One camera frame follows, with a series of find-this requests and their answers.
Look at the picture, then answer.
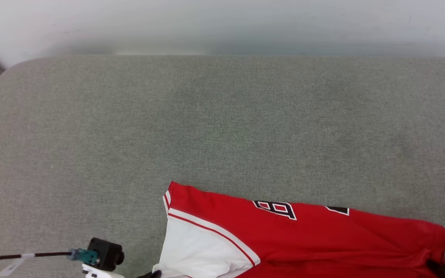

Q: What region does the grey fabric sofa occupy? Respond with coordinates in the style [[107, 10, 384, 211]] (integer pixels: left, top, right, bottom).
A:
[[0, 55, 445, 278]]

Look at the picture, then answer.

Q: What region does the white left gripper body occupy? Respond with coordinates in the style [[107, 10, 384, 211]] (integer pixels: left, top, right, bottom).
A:
[[82, 264, 126, 278]]

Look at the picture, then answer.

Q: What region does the white cable label tag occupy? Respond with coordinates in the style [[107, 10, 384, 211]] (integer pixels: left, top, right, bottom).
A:
[[0, 253, 36, 277]]

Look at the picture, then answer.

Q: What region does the red jersey with white sleeves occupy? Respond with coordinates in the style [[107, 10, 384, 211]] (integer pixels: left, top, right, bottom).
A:
[[152, 181, 445, 278]]

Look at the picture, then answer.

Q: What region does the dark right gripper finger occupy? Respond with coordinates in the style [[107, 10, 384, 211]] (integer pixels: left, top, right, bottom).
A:
[[427, 260, 445, 278]]

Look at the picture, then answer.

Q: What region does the thin black cable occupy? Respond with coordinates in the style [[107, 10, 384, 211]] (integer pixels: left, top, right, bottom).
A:
[[0, 248, 100, 265]]

